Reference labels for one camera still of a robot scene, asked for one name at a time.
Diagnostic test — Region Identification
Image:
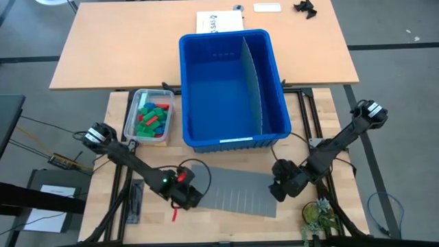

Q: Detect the beige laminate desk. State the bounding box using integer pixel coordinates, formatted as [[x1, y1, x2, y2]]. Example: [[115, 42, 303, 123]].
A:
[[49, 0, 360, 91]]

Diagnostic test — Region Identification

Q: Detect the white cardboard box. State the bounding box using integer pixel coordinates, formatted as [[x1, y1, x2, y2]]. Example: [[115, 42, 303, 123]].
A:
[[196, 10, 244, 34]]

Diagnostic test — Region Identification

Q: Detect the black side table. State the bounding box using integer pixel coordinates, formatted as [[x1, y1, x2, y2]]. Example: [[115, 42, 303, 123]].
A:
[[0, 94, 27, 158]]

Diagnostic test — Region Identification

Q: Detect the white paper sheet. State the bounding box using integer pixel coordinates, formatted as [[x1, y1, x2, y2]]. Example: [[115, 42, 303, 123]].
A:
[[24, 185, 76, 233]]

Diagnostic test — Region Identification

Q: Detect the black aluminium rig frame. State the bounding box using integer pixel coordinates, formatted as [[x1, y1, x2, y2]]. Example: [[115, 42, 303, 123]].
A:
[[82, 87, 375, 247]]

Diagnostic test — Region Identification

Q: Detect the black plastic bracket part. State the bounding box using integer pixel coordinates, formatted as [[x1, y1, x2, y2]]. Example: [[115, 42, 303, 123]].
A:
[[293, 0, 318, 20]]

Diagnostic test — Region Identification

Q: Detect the blue coiled floor cable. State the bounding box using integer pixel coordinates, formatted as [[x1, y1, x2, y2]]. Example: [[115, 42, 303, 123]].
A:
[[366, 191, 405, 237]]

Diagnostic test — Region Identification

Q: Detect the potted succulent plant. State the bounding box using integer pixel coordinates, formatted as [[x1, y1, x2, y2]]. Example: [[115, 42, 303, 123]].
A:
[[300, 198, 344, 246]]

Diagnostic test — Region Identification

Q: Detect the black metal bar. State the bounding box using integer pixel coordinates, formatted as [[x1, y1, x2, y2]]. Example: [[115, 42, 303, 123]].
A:
[[0, 181, 86, 215]]

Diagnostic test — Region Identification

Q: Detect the yellow floor cable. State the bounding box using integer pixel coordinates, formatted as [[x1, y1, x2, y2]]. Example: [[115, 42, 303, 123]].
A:
[[15, 126, 93, 169]]

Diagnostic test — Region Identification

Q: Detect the grey divider with short slots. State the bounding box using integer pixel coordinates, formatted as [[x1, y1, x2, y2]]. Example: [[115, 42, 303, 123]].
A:
[[190, 163, 278, 218]]

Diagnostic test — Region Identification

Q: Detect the white flat rectangular pad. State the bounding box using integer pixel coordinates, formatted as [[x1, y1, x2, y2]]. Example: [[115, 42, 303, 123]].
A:
[[253, 2, 283, 14]]

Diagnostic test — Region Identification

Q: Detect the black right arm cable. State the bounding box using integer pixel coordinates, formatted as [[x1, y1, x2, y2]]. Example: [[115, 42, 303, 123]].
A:
[[270, 132, 309, 162]]

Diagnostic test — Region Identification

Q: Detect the black floor box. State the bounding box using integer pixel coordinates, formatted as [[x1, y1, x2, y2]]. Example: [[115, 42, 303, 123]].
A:
[[22, 168, 83, 234]]

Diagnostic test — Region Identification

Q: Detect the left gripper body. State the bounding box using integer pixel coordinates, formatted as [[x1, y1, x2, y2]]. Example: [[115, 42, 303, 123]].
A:
[[167, 166, 198, 207]]

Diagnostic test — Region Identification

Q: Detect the clear plastic block container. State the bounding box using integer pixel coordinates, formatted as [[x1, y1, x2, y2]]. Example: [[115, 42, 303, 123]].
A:
[[123, 88, 176, 144]]

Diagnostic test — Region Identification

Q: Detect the small electronics board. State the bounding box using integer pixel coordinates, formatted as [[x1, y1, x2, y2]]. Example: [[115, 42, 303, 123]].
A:
[[47, 154, 75, 169]]

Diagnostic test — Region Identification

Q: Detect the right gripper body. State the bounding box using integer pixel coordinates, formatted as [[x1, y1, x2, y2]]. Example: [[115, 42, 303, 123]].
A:
[[272, 159, 311, 199]]

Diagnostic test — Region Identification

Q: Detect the grey divider with long slots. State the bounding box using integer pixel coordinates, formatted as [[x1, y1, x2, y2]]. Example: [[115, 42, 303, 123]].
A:
[[239, 36, 263, 135]]

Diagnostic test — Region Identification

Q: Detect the large blue plastic bin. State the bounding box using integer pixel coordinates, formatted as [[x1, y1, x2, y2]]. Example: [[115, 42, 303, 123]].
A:
[[178, 28, 292, 154]]

